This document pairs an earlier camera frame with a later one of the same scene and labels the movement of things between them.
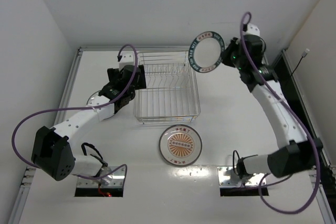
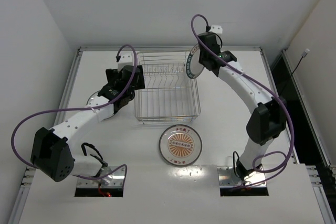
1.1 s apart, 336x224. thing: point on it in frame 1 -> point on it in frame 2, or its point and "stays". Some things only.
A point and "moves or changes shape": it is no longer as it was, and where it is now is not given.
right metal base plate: (227, 178) stays
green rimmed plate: (206, 51) moves or changes shape
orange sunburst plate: (180, 145) stays
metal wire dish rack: (171, 93) stays
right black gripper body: (228, 53) -> (206, 60)
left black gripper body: (122, 100) stays
